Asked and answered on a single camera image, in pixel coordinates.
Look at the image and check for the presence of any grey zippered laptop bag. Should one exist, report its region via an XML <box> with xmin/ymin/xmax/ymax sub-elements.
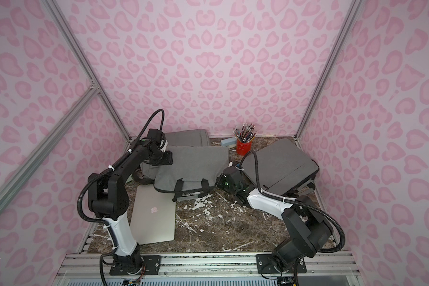
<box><xmin>131</xmin><ymin>129</ymin><xmax>211</xmax><ymax>184</ymax></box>

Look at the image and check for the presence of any grey laptop sleeve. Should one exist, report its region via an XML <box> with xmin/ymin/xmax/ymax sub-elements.
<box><xmin>154</xmin><ymin>146</ymin><xmax>230</xmax><ymax>201</ymax></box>

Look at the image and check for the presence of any dark green laptop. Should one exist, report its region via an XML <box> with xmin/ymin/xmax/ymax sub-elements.
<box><xmin>130</xmin><ymin>185</ymin><xmax>176</xmax><ymax>244</ymax></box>

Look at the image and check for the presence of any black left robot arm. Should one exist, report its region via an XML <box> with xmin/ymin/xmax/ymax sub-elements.
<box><xmin>87</xmin><ymin>129</ymin><xmax>173</xmax><ymax>274</ymax></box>

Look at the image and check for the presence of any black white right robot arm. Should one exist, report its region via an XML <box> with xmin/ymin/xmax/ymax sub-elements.
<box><xmin>216</xmin><ymin>166</ymin><xmax>344</xmax><ymax>274</ymax></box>

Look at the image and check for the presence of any dark grey laptop case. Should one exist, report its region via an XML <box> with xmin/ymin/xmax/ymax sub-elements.
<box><xmin>256</xmin><ymin>139</ymin><xmax>319</xmax><ymax>197</ymax></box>

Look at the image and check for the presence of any red pencil cup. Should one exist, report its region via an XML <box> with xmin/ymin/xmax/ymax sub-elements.
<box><xmin>236</xmin><ymin>140</ymin><xmax>252</xmax><ymax>156</ymax></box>

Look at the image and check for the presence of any light blue eraser box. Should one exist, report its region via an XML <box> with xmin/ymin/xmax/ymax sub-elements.
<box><xmin>220</xmin><ymin>137</ymin><xmax>237</xmax><ymax>148</ymax></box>

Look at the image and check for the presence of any bundle of coloured pencils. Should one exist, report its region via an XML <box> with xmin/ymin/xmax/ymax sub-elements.
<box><xmin>233</xmin><ymin>123</ymin><xmax>256</xmax><ymax>144</ymax></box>

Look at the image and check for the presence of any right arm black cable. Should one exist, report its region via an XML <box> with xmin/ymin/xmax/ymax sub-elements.
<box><xmin>237</xmin><ymin>149</ymin><xmax>346</xmax><ymax>286</ymax></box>

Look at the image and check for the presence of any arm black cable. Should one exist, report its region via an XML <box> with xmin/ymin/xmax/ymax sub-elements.
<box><xmin>237</xmin><ymin>149</ymin><xmax>346</xmax><ymax>286</ymax></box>
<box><xmin>76</xmin><ymin>108</ymin><xmax>166</xmax><ymax>286</ymax></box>

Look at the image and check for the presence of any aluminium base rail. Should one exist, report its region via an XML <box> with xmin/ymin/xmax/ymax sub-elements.
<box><xmin>53</xmin><ymin>251</ymin><xmax>363</xmax><ymax>286</ymax></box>

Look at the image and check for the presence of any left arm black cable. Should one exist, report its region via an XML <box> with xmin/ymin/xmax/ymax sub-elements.
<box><xmin>76</xmin><ymin>108</ymin><xmax>166</xmax><ymax>286</ymax></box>

